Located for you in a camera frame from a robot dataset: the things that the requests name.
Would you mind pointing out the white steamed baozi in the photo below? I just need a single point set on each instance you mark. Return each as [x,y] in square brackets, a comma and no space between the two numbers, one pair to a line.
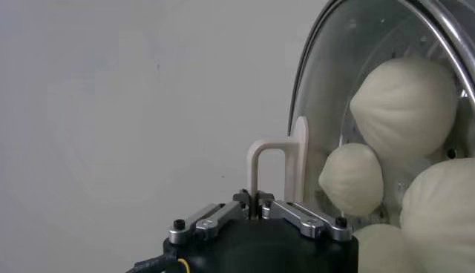
[441,215]
[350,180]
[382,252]
[404,107]

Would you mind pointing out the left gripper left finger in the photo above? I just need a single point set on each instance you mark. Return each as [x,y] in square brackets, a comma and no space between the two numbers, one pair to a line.
[219,219]

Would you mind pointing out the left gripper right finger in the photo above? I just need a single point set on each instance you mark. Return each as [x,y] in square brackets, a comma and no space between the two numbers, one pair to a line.
[297,219]

